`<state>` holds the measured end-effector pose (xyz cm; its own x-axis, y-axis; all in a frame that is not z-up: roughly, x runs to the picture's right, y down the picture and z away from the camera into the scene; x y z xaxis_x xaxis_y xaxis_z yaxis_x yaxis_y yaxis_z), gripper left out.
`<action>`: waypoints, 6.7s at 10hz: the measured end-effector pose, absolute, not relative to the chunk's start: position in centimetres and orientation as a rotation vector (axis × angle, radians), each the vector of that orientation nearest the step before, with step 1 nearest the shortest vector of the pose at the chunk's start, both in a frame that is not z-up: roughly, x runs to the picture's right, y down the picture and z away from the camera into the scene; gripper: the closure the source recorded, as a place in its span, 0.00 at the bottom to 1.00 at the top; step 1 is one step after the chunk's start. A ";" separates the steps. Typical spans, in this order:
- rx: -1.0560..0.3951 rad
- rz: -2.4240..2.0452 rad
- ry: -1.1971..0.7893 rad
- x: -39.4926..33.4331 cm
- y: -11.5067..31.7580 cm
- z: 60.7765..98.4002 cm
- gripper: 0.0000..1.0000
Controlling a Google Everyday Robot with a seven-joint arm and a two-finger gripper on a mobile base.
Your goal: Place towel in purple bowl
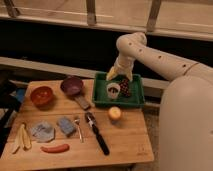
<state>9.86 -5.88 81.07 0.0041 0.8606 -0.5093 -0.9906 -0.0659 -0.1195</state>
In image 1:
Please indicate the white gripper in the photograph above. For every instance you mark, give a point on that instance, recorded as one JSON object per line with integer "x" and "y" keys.
{"x": 123, "y": 66}

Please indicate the grey blue towel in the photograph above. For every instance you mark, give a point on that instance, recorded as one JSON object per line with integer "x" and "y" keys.
{"x": 43, "y": 132}

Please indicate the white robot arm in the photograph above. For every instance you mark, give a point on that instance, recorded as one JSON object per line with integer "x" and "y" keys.
{"x": 186, "y": 108}

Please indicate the purple bowl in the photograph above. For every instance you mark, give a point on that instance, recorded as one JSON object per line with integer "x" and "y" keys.
{"x": 71, "y": 86}

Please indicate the orange bowl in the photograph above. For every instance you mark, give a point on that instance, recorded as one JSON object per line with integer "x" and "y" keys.
{"x": 41, "y": 96}

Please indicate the dark grape bunch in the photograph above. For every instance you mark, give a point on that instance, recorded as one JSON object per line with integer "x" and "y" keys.
{"x": 124, "y": 87}

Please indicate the green plastic tray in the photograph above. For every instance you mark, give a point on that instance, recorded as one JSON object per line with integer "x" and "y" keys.
{"x": 101, "y": 99}

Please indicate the yellow apple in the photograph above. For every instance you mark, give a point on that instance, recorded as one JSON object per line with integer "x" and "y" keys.
{"x": 114, "y": 113}

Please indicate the grey rectangular block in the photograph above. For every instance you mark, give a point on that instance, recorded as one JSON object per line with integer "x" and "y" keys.
{"x": 84, "y": 104}

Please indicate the silver spoon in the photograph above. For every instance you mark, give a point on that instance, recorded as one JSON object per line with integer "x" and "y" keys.
{"x": 77, "y": 122}

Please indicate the blue sponge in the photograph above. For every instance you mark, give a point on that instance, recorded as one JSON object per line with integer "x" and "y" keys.
{"x": 66, "y": 126}

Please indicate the wooden cutting board table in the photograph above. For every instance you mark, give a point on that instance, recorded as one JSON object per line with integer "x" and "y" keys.
{"x": 128, "y": 140}

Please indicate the red sausage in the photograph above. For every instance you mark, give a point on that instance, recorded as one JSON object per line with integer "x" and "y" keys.
{"x": 56, "y": 149}

